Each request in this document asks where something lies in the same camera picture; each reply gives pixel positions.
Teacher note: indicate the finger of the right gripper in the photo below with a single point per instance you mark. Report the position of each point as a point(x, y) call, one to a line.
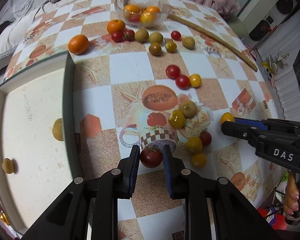
point(256, 135)
point(271, 124)

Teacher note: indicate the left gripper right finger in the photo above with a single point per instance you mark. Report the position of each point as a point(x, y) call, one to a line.
point(184, 184)

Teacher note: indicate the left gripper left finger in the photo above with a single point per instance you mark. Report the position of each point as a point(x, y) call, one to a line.
point(118, 183)

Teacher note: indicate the dark red stemmed tomato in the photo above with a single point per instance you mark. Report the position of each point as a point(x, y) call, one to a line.
point(151, 156)

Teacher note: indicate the brown longan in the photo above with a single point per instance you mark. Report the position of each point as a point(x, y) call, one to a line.
point(188, 108)

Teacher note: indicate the small brown longan fruit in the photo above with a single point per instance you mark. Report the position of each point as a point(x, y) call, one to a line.
point(8, 166)

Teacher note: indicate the person's right hand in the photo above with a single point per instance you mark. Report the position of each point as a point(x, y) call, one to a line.
point(292, 195)

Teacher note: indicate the yellow cherry tomato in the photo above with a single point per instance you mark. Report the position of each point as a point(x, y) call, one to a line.
point(195, 80)

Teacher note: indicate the white shallow tray box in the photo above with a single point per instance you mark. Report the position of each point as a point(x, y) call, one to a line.
point(30, 102)

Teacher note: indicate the red cherry tomato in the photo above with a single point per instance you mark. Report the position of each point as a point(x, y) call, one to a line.
point(172, 71)
point(182, 82)

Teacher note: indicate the patterned plastic tablecloth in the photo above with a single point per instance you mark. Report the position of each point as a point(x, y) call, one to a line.
point(123, 97)

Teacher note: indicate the large orange tangerine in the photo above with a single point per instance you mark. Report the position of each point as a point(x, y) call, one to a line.
point(78, 44)

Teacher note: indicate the smaller orange tangerine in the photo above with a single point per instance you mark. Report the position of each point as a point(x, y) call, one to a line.
point(115, 26)

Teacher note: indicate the clear glass fruit bowl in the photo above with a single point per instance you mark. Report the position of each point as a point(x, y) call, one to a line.
point(142, 13)

